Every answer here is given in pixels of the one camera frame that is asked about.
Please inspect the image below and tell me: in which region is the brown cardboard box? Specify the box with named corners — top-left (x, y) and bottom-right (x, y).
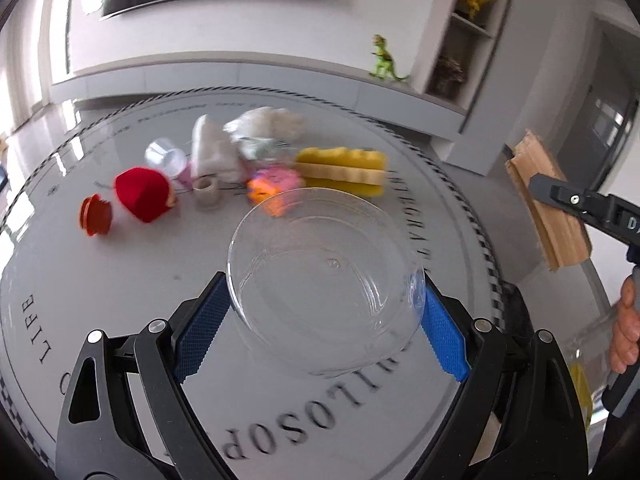
top-left (505, 130), bottom-right (593, 273)

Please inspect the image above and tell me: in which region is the yellow toy dinosaur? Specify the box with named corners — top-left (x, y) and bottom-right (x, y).
top-left (457, 0), bottom-right (498, 23)

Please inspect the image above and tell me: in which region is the person's right hand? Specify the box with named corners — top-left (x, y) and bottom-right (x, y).
top-left (609, 275), bottom-right (640, 375)

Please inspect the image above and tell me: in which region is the orange ribbed cap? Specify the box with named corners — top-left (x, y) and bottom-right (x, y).
top-left (79, 195), bottom-right (115, 237)

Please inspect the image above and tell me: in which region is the white shelf unit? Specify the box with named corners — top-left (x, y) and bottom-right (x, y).
top-left (415, 0), bottom-right (516, 133)

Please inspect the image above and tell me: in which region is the pink and orange toy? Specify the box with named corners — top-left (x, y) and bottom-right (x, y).
top-left (246, 165), bottom-right (306, 218)

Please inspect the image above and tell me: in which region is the clear glass bowl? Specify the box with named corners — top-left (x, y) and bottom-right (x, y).
top-left (226, 186), bottom-right (427, 378)

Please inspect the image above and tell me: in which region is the crumpled clear plastic bag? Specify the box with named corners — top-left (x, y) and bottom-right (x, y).
top-left (223, 107), bottom-right (305, 161)

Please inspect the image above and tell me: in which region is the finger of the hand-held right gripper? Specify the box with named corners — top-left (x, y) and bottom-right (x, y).
top-left (529, 172), bottom-right (611, 226)

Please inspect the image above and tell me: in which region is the clear plastic cup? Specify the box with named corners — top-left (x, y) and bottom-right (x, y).
top-left (145, 137), bottom-right (188, 178)

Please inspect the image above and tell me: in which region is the green toy dinosaur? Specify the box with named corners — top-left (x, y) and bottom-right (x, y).
top-left (369, 34), bottom-right (411, 82)

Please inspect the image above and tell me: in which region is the small beige cup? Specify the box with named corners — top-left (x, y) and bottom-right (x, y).
top-left (192, 175), bottom-right (221, 211)

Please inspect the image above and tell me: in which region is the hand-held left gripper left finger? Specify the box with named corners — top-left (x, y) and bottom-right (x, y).
top-left (55, 270), bottom-right (236, 480)

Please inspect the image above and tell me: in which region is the white tissue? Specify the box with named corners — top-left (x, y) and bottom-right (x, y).
top-left (190, 114), bottom-right (241, 183)

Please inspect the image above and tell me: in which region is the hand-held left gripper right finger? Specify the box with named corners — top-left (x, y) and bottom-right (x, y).
top-left (417, 272), bottom-right (591, 480)

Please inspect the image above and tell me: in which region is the small pink box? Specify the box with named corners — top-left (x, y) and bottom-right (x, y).
top-left (172, 162), bottom-right (193, 193)

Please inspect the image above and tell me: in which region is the low white cabinet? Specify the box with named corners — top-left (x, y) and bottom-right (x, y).
top-left (50, 50), bottom-right (501, 176)

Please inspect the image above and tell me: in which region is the yellow corn-shaped sponge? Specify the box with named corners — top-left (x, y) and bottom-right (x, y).
top-left (294, 146), bottom-right (388, 198)

